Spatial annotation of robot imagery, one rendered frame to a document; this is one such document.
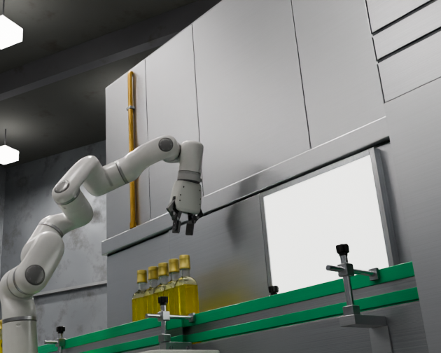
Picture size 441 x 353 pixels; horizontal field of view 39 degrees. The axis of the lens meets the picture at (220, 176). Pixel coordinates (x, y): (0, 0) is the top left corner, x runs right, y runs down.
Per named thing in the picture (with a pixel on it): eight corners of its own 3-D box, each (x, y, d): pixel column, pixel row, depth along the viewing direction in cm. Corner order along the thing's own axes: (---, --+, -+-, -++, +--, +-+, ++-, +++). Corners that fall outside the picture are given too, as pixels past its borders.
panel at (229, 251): (402, 274, 154) (379, 149, 166) (395, 273, 152) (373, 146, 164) (179, 326, 215) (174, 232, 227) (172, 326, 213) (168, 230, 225)
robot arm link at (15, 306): (27, 326, 184) (26, 272, 189) (47, 317, 175) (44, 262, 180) (-5, 326, 178) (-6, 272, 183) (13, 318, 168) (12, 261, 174)
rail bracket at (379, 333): (397, 352, 129) (380, 247, 137) (348, 351, 119) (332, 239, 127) (379, 354, 133) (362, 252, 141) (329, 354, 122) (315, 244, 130)
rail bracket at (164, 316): (197, 341, 177) (195, 298, 182) (150, 340, 167) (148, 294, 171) (191, 342, 179) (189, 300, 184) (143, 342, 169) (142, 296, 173)
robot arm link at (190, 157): (157, 135, 201) (162, 141, 210) (153, 167, 199) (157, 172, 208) (203, 139, 200) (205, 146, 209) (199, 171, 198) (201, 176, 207)
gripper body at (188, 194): (193, 182, 208) (190, 215, 206) (169, 176, 201) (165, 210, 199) (208, 181, 202) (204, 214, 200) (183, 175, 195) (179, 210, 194)
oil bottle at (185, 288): (201, 346, 186) (197, 275, 193) (187, 346, 182) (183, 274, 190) (190, 348, 190) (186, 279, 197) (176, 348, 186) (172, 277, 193)
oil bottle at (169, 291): (190, 348, 190) (187, 279, 197) (176, 348, 186) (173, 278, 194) (179, 350, 194) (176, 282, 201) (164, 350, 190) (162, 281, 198)
